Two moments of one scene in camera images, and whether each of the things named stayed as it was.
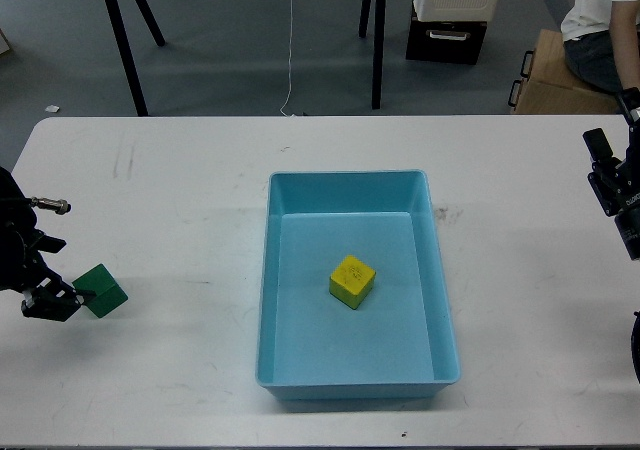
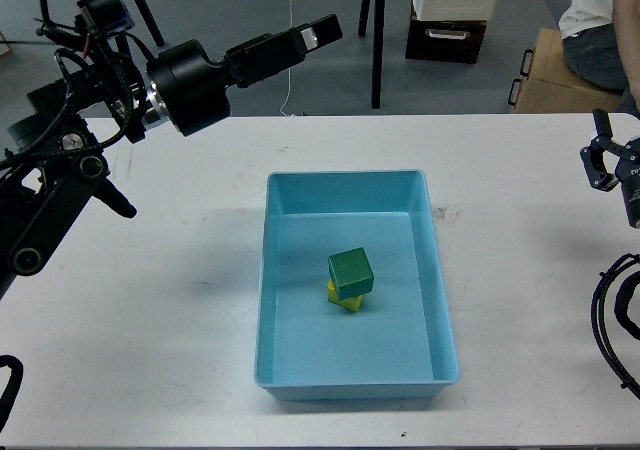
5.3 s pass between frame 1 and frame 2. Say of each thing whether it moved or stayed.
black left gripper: moved
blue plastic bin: stayed
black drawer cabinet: stayed
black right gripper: moved
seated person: stayed
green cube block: moved
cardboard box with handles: stayed
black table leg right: stayed
